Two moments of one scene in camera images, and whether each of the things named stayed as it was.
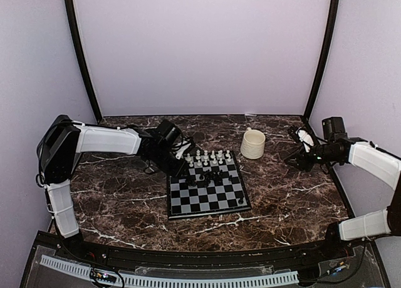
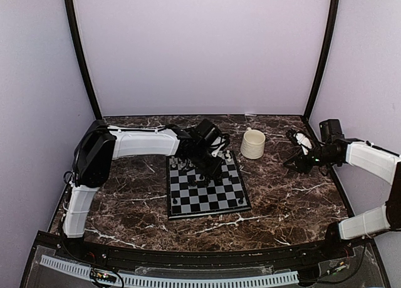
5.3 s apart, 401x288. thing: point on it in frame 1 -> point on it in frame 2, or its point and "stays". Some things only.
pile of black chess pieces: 204,179 stays
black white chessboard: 210,183 stays
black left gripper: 180,169 -> 214,168
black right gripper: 304,163 stays
